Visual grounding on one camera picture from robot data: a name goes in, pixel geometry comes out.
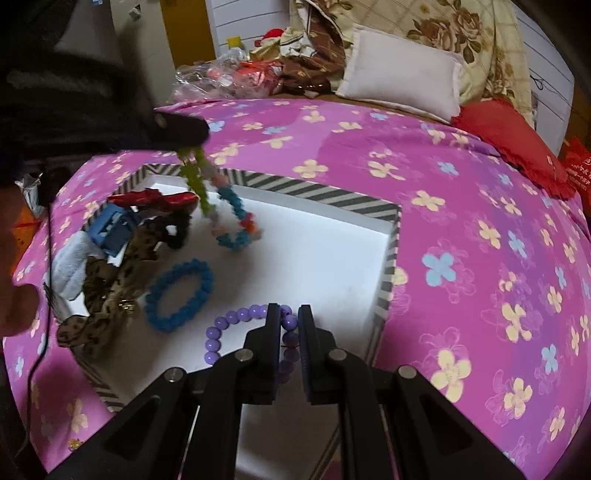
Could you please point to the red bow hair clip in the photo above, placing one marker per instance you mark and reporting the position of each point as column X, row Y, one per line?
column 153, row 199

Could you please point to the blue hair claw clip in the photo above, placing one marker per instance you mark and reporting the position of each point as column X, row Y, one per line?
column 112, row 228

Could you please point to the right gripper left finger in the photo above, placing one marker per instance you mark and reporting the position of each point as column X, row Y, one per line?
column 261, row 369

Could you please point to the striped white tray box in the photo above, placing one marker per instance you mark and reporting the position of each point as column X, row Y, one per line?
column 323, row 246

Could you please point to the red cushion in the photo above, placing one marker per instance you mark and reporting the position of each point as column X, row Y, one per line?
column 499, row 124

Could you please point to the white pillow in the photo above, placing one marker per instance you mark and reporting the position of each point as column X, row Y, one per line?
column 388, row 70

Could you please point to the white fluffy scrunchie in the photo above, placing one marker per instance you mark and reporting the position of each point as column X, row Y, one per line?
column 68, row 267

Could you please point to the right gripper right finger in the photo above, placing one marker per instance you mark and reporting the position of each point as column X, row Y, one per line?
column 317, row 368

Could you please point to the black scrunchie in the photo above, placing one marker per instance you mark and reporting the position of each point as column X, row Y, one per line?
column 174, row 229

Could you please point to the red shopping bag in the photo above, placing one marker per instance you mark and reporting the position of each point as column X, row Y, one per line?
column 577, row 163

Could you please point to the pink floral bedsheet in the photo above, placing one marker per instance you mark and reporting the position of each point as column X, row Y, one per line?
column 491, row 297

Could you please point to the clear plastic bag of items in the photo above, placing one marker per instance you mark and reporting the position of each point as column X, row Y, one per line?
column 233, row 75

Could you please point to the brown patterned cloth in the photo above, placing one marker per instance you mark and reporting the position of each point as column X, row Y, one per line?
column 311, row 50

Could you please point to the red santa plush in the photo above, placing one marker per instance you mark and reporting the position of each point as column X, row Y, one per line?
column 267, row 48

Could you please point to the leopard print hair bow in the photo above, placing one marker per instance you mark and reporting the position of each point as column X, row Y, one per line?
column 111, row 292

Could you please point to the floral beige quilt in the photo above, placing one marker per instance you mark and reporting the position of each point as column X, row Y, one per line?
column 484, row 34

